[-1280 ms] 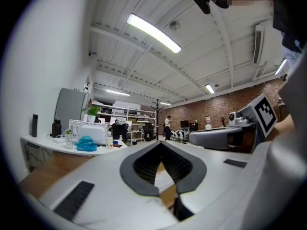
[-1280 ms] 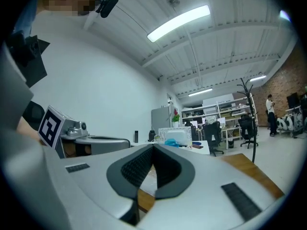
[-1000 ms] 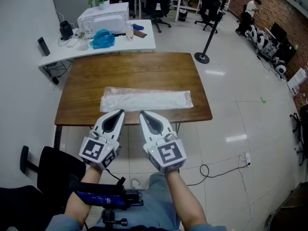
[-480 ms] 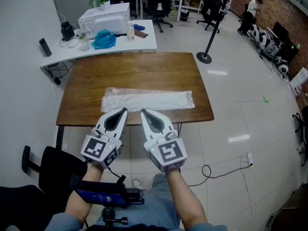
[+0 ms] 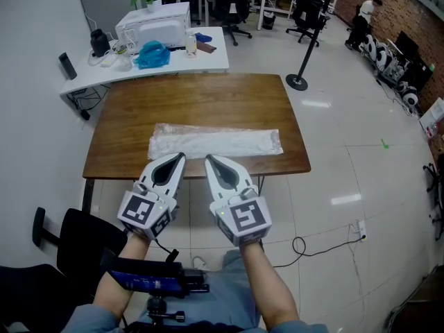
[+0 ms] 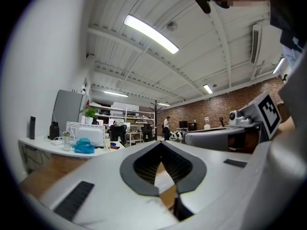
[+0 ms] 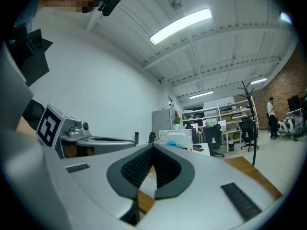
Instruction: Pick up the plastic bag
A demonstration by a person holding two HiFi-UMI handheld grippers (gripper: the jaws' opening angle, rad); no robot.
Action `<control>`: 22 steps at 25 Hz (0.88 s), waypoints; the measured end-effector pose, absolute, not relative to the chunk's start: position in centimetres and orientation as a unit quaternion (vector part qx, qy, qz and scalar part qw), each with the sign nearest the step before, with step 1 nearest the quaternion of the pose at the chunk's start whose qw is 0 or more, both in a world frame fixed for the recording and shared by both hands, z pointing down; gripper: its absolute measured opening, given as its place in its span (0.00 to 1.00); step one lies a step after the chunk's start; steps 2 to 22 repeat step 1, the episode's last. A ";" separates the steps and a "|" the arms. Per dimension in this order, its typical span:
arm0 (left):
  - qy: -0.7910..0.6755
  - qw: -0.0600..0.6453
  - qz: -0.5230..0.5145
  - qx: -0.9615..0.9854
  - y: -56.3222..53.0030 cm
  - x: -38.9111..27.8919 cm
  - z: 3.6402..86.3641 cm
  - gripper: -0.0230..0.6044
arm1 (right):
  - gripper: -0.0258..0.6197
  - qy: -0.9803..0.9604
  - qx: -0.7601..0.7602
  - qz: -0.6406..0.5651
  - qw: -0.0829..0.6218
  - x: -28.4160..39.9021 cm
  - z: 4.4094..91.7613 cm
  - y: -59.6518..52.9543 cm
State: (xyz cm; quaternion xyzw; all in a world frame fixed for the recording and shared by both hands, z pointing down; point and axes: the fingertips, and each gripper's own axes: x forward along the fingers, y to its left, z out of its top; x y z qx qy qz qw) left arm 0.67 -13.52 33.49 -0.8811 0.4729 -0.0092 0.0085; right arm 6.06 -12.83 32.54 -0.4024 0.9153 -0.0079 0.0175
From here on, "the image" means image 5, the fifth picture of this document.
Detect person's left forearm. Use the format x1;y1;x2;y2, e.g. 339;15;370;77
92;234;152;321

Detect person's blue jeans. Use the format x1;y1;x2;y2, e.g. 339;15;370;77
207;249;258;284

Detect clear plastic bag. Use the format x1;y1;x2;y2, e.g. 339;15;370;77
147;122;284;161

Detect clear plastic bottle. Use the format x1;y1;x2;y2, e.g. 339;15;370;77
185;30;198;58

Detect blue plastic bag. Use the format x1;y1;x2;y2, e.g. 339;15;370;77
133;40;171;71

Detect cluster of white black robots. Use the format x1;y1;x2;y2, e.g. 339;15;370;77
360;33;422;116

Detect person's left white shoe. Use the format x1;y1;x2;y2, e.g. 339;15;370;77
192;255;223;272

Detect black kettle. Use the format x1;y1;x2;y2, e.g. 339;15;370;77
89;28;111;58

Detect white microwave oven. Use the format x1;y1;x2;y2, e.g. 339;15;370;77
114;1;191;53

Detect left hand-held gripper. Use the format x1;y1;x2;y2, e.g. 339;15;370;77
116;151;187;240

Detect black trash bin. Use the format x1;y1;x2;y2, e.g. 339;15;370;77
262;11;278;31

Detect black monitor mount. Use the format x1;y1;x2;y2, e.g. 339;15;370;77
145;268;211;325

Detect person's blue shirt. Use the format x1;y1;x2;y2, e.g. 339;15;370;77
62;272;329;333

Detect black chest-mounted monitor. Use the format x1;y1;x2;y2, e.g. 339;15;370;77
100;248;185;298

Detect black coat rack stand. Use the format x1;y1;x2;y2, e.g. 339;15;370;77
285;0;348;92

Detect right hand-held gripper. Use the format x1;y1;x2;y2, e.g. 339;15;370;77
203;153;273;248

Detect grey monitor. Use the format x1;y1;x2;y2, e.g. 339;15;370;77
76;0;138;43

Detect black floor cable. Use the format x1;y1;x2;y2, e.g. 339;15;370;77
273;236;360;268

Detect person's right forearm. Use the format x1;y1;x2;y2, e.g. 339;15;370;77
239;241;301;329

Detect black thermos bottle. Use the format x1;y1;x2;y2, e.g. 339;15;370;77
58;52;78;80

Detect clear glass cup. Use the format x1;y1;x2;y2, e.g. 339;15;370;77
114;55;133;72

